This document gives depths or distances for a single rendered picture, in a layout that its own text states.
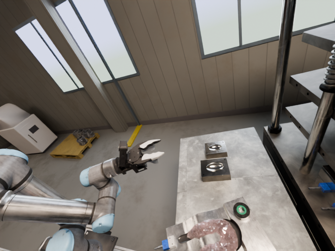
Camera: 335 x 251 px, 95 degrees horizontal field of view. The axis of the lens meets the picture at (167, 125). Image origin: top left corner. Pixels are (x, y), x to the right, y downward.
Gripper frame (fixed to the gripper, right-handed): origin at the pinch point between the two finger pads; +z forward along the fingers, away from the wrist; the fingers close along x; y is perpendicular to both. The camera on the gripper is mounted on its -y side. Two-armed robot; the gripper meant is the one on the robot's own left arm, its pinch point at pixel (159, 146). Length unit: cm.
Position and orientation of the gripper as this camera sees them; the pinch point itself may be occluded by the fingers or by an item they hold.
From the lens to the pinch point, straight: 64.1
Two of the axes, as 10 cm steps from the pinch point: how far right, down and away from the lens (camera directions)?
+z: 9.3, -3.7, -0.3
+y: 2.8, 6.7, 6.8
